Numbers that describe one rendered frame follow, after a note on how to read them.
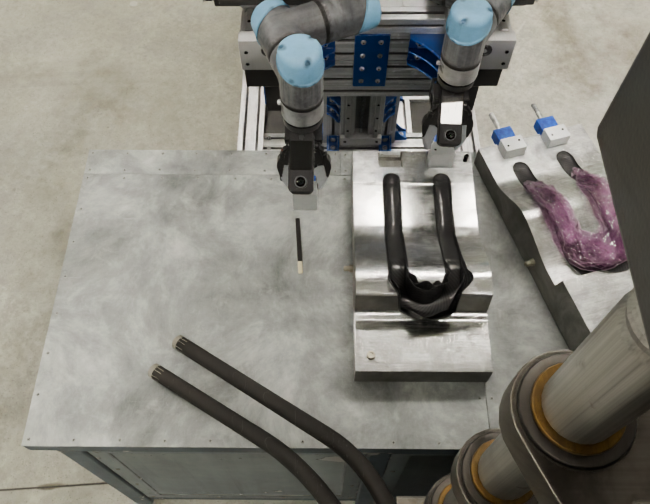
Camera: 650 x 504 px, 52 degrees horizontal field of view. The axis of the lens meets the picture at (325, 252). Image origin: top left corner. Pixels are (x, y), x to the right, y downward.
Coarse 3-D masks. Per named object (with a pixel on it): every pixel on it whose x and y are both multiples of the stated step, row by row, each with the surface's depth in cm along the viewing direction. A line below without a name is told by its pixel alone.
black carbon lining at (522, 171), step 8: (560, 152) 152; (568, 152) 151; (560, 160) 151; (568, 160) 151; (520, 168) 150; (528, 168) 149; (568, 168) 150; (520, 176) 149; (528, 176) 149; (624, 264) 136; (584, 272) 135; (608, 272) 130; (616, 272) 130
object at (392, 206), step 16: (384, 176) 144; (384, 192) 142; (400, 192) 142; (448, 192) 142; (384, 208) 140; (400, 208) 140; (448, 208) 141; (384, 224) 138; (400, 224) 139; (448, 224) 139; (400, 240) 136; (448, 240) 136; (400, 256) 131; (448, 256) 131; (400, 272) 130; (448, 272) 126; (464, 272) 127; (400, 288) 130; (416, 288) 126; (432, 288) 125; (448, 288) 130; (464, 288) 125; (400, 304) 127; (416, 304) 131; (432, 304) 131; (448, 304) 130
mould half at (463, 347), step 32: (352, 160) 147; (416, 160) 146; (352, 192) 145; (416, 192) 142; (352, 224) 144; (416, 224) 139; (352, 256) 143; (384, 256) 130; (416, 256) 130; (480, 256) 130; (384, 288) 126; (480, 288) 126; (384, 320) 130; (416, 320) 130; (448, 320) 130; (480, 320) 130; (384, 352) 127; (416, 352) 127; (448, 352) 127; (480, 352) 127
